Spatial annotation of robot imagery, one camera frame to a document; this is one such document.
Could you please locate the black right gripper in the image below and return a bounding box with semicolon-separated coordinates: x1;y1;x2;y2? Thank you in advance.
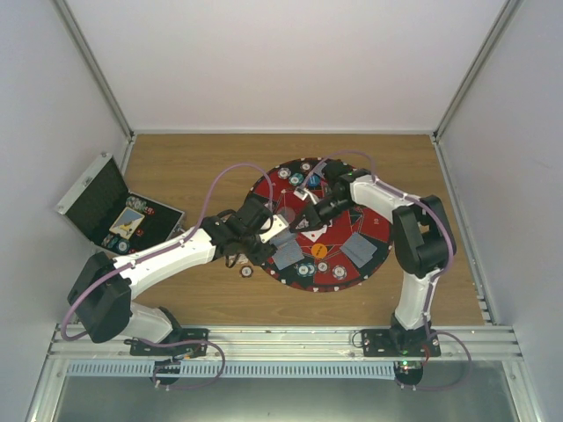
290;194;356;233

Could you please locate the eight of diamonds card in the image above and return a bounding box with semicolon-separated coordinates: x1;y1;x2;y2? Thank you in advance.
302;225;328;242

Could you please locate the orange 100 chip stack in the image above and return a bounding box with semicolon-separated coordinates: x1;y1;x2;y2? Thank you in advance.
239;266;253;278

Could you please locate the orange big blind button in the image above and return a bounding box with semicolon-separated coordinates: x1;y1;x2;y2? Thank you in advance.
311;243;328;259

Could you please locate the blue small blind button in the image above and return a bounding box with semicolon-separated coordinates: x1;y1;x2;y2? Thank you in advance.
306;174;321;187

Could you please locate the dealt card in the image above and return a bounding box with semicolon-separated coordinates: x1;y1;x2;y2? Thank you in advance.
272;240;304;270
340;232;377;268

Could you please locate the green 50 chip top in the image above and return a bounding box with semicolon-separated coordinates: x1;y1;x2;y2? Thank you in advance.
289;173;304;186

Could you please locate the green 50 chip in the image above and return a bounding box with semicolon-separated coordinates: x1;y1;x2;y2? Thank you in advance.
296;263;317;278
289;173;304;186

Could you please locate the green 50 chip bottom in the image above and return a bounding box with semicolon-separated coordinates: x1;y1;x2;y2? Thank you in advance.
296;263;317;278

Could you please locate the blue 10 chip bottom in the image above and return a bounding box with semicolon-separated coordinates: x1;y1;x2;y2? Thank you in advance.
332;266;347;280

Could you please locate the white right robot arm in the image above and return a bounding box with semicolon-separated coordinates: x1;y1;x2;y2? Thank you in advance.
289;161;457;356

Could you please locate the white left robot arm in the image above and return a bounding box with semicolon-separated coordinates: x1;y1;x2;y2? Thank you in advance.
61;203;288;355

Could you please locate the clear round dealer button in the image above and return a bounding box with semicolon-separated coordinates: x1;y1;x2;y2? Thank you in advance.
278;207;296;222

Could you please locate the round red black poker mat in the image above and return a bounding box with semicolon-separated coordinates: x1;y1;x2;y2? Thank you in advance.
248;157;392;293

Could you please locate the card box in case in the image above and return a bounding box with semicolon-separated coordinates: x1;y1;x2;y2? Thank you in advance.
109;207;145;240

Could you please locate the aluminium poker case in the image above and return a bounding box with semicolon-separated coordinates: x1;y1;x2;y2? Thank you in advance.
56;152;185;255

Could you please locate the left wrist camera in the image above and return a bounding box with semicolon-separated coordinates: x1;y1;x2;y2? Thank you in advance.
237;197;273;230

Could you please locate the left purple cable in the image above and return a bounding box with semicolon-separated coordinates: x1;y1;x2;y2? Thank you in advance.
59;162;276;343

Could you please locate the purple cable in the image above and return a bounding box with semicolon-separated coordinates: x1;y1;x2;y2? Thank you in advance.
303;150;457;329
59;162;276;343

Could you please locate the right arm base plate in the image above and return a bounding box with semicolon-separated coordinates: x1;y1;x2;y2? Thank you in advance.
356;326;442;358

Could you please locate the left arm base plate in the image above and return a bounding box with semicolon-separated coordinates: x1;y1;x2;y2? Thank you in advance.
124;328;209;358

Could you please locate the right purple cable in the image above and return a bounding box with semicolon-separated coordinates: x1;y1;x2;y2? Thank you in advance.
303;150;457;329

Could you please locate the slotted cable duct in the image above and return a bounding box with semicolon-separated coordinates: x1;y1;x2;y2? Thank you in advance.
66;360;395;381

